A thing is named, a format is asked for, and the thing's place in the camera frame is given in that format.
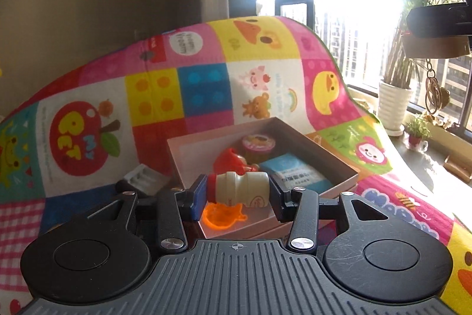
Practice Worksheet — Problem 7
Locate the colourful printed play mat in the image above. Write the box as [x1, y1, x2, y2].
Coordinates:
[0, 15, 472, 315]

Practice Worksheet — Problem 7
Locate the blue paper packet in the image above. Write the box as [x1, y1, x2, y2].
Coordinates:
[260, 153, 332, 192]

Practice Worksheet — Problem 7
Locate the white battery charger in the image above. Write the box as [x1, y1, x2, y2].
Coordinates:
[123, 164, 168, 195]

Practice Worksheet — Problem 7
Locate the tan keychain with rings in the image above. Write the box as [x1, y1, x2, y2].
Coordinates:
[401, 34, 472, 116]

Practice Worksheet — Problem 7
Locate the small potted plant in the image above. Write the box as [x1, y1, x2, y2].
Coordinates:
[404, 114, 432, 152]

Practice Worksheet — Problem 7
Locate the red hooded doll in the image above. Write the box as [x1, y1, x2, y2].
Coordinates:
[213, 148, 260, 175]

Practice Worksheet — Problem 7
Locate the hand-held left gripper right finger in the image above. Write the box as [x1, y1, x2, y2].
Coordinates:
[269, 180, 388, 252]

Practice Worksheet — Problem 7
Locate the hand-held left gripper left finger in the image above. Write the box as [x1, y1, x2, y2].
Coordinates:
[83, 174, 208, 252]

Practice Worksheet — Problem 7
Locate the pink cardboard box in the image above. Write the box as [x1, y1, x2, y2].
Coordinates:
[167, 117, 359, 240]

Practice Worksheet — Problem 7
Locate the pink-lid small cup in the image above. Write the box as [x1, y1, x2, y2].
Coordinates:
[241, 133, 277, 161]

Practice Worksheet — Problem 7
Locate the orange cookie cutter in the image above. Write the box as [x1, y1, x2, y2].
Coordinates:
[201, 202, 248, 228]

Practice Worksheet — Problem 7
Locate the brown object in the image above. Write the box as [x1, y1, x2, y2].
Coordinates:
[442, 153, 472, 183]

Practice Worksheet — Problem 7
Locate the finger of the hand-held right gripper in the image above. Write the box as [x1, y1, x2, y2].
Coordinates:
[406, 0, 472, 39]

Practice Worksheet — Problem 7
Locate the potted palm in white pot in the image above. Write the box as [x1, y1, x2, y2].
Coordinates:
[376, 0, 472, 136]

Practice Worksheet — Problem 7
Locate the small cream yogurt bottle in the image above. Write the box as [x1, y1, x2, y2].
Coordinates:
[206, 171, 271, 208]

